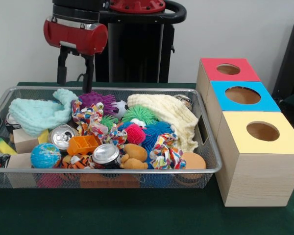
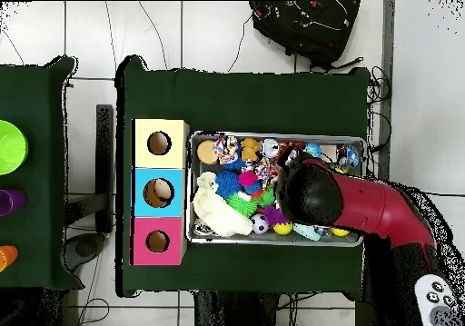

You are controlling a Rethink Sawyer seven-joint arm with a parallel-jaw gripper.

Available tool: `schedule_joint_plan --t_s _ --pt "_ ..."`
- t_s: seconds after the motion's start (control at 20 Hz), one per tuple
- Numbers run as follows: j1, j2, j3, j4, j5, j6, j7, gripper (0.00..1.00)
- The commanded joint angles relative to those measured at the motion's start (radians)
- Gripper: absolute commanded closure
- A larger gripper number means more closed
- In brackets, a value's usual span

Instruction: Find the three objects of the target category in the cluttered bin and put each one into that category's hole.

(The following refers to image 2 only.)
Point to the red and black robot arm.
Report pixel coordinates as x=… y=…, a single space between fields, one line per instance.
x=381 y=209

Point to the silver mesh bin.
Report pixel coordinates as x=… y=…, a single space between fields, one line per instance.
x=209 y=168

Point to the wooden box with three holes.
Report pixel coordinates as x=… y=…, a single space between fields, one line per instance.
x=174 y=151

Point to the blue spiky ball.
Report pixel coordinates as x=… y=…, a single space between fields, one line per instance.
x=228 y=184

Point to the pink spiky ball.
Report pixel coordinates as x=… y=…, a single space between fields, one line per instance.
x=248 y=179

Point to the orange plush toy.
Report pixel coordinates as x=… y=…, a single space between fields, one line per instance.
x=250 y=150

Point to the silver drink can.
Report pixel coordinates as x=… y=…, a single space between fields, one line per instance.
x=270 y=147

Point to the cream cloth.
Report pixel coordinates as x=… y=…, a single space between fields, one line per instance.
x=218 y=213

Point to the purple spiky ball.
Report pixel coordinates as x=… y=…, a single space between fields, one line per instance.
x=272 y=215

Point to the small soccer ball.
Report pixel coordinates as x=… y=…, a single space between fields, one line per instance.
x=259 y=224

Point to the dark green cloth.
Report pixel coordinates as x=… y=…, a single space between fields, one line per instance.
x=254 y=100
x=36 y=97

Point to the blue globe ball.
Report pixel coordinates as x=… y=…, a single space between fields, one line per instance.
x=313 y=150

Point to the mint green cloth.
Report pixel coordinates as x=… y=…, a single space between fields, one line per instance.
x=307 y=231

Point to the black backpack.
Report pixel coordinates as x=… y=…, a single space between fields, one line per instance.
x=308 y=24

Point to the purple plastic cup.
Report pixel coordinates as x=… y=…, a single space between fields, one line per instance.
x=12 y=200

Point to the green plastic bowl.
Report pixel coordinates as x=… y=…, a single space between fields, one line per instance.
x=11 y=148

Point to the orange plastic cup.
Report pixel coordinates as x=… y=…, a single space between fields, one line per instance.
x=7 y=257

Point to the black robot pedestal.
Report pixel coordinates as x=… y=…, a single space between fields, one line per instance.
x=236 y=311

